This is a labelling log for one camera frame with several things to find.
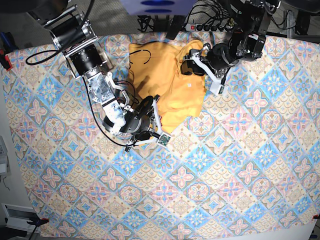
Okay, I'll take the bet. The red clamp upper left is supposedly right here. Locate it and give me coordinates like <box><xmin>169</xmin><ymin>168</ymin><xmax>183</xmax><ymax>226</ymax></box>
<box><xmin>0</xmin><ymin>49</ymin><xmax>13</xmax><ymax>72</ymax></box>

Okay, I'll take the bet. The white power strip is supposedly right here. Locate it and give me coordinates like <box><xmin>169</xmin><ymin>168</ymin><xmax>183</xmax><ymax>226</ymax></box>
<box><xmin>184</xmin><ymin>23</ymin><xmax>232</xmax><ymax>32</ymax></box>

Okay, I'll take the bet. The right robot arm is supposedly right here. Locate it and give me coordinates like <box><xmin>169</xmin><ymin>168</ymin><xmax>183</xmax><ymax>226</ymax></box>
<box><xmin>31</xmin><ymin>0</ymin><xmax>206</xmax><ymax>150</ymax></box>

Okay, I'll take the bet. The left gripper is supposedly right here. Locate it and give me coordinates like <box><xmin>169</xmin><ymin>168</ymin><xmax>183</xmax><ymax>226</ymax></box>
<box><xmin>182</xmin><ymin>43</ymin><xmax>238</xmax><ymax>96</ymax></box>

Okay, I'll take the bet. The patterned tile tablecloth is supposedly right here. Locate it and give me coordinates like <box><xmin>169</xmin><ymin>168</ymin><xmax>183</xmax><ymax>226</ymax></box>
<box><xmin>0</xmin><ymin>37</ymin><xmax>320</xmax><ymax>240</ymax></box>

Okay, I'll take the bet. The black bracket at table edge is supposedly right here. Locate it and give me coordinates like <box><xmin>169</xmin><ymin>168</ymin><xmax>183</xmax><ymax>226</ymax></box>
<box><xmin>166</xmin><ymin>15</ymin><xmax>186</xmax><ymax>40</ymax></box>

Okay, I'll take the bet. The white rail lower left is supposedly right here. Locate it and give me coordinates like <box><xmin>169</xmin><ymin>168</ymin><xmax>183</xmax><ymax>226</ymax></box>
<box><xmin>1</xmin><ymin>203</ymin><xmax>38</xmax><ymax>233</ymax></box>

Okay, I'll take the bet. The yellow T-shirt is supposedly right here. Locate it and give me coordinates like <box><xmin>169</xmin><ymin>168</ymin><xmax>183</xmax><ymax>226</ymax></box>
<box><xmin>128</xmin><ymin>40</ymin><xmax>206</xmax><ymax>133</ymax></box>

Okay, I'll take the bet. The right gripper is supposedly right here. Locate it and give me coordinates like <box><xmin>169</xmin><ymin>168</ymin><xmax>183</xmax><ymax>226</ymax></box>
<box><xmin>120</xmin><ymin>59</ymin><xmax>205</xmax><ymax>152</ymax></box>

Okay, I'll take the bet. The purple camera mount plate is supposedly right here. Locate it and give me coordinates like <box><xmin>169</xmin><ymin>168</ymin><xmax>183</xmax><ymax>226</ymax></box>
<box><xmin>120</xmin><ymin>0</ymin><xmax>197</xmax><ymax>16</ymax></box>

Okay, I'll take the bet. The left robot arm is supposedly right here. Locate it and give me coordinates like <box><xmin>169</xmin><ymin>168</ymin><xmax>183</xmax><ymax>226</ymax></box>
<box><xmin>180</xmin><ymin>0</ymin><xmax>281</xmax><ymax>96</ymax></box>

